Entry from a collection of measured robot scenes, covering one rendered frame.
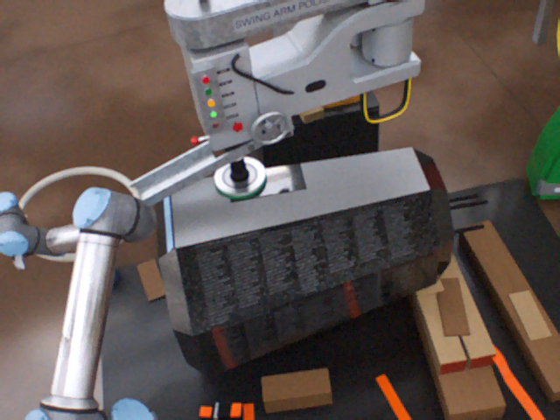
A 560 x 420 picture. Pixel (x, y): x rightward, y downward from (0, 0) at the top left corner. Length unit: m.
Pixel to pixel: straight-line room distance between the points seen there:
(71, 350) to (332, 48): 1.34
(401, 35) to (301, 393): 1.57
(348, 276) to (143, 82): 2.63
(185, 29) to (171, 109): 2.40
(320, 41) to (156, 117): 2.31
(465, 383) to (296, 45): 1.61
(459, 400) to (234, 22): 1.83
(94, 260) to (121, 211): 0.15
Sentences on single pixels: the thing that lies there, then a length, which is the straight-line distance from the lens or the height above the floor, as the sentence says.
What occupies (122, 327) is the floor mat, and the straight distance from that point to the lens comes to 3.62.
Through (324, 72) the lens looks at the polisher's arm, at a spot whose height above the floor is 1.37.
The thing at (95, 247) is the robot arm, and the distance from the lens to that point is 1.91.
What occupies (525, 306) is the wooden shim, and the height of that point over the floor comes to 0.13.
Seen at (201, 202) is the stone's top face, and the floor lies 0.87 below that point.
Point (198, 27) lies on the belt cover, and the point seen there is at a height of 1.70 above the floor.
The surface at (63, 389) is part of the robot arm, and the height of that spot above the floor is 1.36.
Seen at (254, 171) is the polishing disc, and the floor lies 0.90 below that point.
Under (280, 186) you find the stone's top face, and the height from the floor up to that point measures 0.87.
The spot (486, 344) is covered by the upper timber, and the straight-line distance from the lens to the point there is 3.17.
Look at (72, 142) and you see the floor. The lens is 4.66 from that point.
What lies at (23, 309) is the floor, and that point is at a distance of 3.91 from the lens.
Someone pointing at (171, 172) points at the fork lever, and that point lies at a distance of 2.82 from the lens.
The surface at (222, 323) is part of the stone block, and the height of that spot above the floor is 0.63.
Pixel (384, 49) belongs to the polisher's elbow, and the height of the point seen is 1.38.
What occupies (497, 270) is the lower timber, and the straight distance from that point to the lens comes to 3.54.
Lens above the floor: 2.96
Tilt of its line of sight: 49 degrees down
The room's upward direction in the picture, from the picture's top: 8 degrees counter-clockwise
